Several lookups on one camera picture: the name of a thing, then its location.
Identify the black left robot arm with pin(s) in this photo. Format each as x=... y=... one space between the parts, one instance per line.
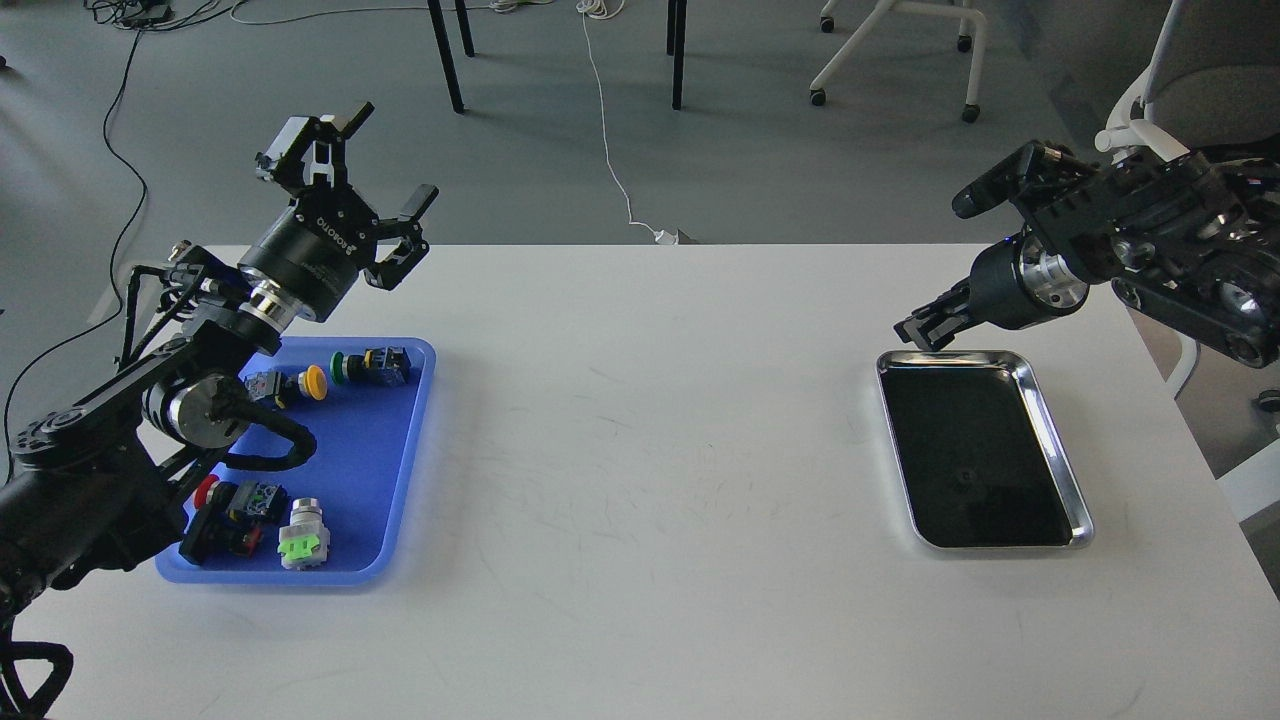
x=102 y=483

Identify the grey switch with green block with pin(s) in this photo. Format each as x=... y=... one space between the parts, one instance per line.
x=304 y=543

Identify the black table leg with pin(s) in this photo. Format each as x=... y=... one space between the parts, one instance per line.
x=676 y=23
x=445 y=51

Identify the shiny metal tray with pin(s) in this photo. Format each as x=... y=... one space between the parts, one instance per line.
x=981 y=462

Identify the green push button switch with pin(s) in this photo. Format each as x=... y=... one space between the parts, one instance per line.
x=387 y=366

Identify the red push button switch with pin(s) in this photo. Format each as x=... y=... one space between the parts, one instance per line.
x=231 y=517

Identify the white office chair right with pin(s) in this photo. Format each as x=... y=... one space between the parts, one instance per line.
x=1211 y=84

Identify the black table leg right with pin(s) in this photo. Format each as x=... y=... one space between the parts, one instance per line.
x=676 y=23

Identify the blue plastic tray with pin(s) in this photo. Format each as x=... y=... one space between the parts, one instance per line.
x=367 y=439

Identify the yellow push button switch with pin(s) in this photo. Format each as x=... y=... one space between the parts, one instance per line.
x=279 y=390

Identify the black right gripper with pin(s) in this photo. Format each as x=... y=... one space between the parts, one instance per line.
x=1013 y=285

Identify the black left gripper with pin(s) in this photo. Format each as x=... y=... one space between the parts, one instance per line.
x=316 y=248

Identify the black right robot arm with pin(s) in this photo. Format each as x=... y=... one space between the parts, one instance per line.
x=1190 y=242

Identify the black table leg left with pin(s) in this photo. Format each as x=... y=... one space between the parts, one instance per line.
x=445 y=51

